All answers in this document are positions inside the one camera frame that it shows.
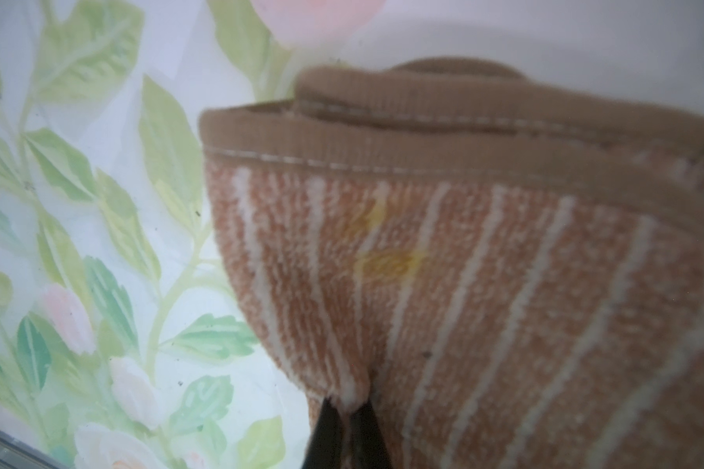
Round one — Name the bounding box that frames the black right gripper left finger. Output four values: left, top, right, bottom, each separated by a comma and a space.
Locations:
300, 399, 344, 469

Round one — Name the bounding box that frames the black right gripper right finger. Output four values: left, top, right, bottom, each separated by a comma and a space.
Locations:
349, 401, 393, 469

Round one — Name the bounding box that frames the brown striped towel cloth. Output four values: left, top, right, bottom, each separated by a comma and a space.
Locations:
199, 58, 704, 468

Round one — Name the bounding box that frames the aluminium front rail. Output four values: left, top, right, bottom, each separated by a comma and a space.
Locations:
0, 430, 68, 469

